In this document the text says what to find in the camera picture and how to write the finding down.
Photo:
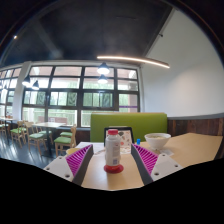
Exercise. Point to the curved linear ceiling light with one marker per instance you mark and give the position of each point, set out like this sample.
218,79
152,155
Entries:
133,59

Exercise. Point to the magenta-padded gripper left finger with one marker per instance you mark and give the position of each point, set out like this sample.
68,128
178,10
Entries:
58,167

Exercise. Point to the large black-framed window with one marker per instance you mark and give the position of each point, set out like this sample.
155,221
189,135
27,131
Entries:
63,98

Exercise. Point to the group of dark pendant lamps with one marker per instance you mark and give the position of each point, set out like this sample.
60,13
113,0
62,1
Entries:
103,69

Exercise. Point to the flat round red coaster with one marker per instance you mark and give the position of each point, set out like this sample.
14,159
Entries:
113,169

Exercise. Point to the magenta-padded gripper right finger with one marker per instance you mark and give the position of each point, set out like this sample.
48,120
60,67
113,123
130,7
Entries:
164,166

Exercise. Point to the clear red-capped drink bottle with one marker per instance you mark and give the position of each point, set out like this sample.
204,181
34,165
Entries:
112,148

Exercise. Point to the wooden dining table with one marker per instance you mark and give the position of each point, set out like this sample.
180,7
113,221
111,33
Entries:
48,124
6,118

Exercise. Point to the group of green-seated wooden chairs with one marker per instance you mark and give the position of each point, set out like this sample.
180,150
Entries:
35,136

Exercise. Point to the white ceramic bowl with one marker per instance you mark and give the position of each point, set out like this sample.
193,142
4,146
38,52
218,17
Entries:
157,140

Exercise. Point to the green upholstered bench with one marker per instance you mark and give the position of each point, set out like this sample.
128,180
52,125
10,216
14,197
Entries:
146,122

